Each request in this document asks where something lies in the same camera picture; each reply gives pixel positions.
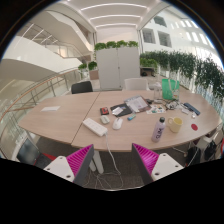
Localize glass railing wooden handrail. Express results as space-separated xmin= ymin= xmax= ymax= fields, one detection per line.
xmin=0 ymin=67 xmax=82 ymax=159

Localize dark chair with red base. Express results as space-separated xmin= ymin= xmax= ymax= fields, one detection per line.
xmin=16 ymin=137 xmax=56 ymax=169

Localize potted plants planter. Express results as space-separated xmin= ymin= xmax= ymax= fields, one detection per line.
xmin=78 ymin=60 xmax=100 ymax=81

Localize white power strip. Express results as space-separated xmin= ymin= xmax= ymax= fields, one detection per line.
xmin=82 ymin=117 xmax=109 ymax=138

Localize grey printed booklet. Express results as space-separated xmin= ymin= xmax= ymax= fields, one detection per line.
xmin=124 ymin=94 xmax=152 ymax=114

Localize dark blue keyboard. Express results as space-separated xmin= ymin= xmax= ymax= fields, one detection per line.
xmin=183 ymin=102 xmax=202 ymax=117

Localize pale yellow mug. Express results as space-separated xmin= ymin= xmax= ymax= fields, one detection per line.
xmin=167 ymin=116 xmax=184 ymax=134

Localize white cabinet topped with plants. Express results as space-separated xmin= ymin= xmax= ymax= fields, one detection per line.
xmin=93 ymin=40 xmax=141 ymax=91

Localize green tote bag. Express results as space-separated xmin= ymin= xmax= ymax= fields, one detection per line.
xmin=161 ymin=78 xmax=181 ymax=101

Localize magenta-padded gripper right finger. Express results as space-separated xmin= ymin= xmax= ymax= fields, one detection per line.
xmin=131 ymin=143 xmax=185 ymax=185

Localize clear plastic water bottle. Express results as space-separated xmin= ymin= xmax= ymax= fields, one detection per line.
xmin=152 ymin=80 xmax=163 ymax=100

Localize white paper sheet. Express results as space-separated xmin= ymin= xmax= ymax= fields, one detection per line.
xmin=40 ymin=105 xmax=62 ymax=112

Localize green hedge plant row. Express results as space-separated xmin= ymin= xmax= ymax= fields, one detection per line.
xmin=139 ymin=49 xmax=224 ymax=101

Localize black office chair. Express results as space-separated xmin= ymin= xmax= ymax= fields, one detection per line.
xmin=70 ymin=80 xmax=94 ymax=95

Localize white office chair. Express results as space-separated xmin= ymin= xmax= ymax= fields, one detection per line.
xmin=123 ymin=77 xmax=150 ymax=92

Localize lilac drink bottle black cap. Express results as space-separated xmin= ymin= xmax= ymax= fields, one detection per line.
xmin=151 ymin=116 xmax=167 ymax=144

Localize black notebook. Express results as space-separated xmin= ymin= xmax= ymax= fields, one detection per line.
xmin=110 ymin=103 xmax=133 ymax=118

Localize tangled black cables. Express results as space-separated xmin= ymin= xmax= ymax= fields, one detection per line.
xmin=163 ymin=99 xmax=183 ymax=111

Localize small grey computer mouse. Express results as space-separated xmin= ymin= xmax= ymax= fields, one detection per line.
xmin=99 ymin=114 xmax=111 ymax=125

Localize white power strip cable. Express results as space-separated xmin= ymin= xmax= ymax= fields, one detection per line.
xmin=81 ymin=132 xmax=125 ymax=190

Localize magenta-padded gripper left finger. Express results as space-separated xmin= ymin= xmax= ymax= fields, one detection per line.
xmin=43 ymin=143 xmax=95 ymax=187

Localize white computer mouse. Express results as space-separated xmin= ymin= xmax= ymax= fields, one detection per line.
xmin=112 ymin=117 xmax=124 ymax=131

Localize colourful sticker sheet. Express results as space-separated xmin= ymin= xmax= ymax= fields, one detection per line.
xmin=145 ymin=104 xmax=167 ymax=115

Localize red and black case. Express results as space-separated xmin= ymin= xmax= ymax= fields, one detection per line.
xmin=99 ymin=106 xmax=110 ymax=116

